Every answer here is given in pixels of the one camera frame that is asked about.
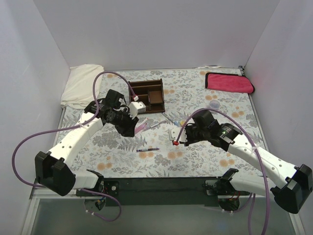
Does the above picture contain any brown wooden desk organizer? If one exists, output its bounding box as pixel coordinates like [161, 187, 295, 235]
[129, 79, 165, 114]

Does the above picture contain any white folded cloth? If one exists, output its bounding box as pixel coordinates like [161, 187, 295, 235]
[61, 64, 104, 109]

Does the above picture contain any red microfiber cloth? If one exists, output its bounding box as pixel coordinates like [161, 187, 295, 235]
[205, 72, 255, 94]

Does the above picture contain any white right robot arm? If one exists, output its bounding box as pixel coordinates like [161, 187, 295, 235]
[173, 108, 313, 214]

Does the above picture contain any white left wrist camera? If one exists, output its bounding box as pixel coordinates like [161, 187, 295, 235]
[128, 101, 146, 119]

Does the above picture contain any grey white pen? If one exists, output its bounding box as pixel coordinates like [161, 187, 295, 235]
[149, 120, 167, 128]

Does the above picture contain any pink white pen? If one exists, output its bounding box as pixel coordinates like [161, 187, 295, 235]
[140, 118, 148, 127]

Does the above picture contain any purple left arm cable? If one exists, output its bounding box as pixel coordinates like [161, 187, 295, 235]
[11, 70, 140, 222]

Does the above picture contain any floral table mat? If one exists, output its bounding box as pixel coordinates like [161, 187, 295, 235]
[71, 69, 264, 178]

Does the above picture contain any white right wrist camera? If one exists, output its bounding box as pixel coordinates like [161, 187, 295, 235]
[169, 127, 187, 146]

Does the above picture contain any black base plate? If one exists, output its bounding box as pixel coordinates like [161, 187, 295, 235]
[75, 176, 245, 206]

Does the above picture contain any blue correction pen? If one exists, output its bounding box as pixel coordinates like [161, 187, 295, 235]
[162, 113, 180, 126]

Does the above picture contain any clear round pin box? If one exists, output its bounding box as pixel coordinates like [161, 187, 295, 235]
[209, 100, 220, 109]

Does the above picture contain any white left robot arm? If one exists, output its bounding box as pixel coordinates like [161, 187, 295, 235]
[35, 90, 146, 196]

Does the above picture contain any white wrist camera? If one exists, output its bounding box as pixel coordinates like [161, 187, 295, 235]
[128, 101, 146, 119]
[169, 127, 187, 146]

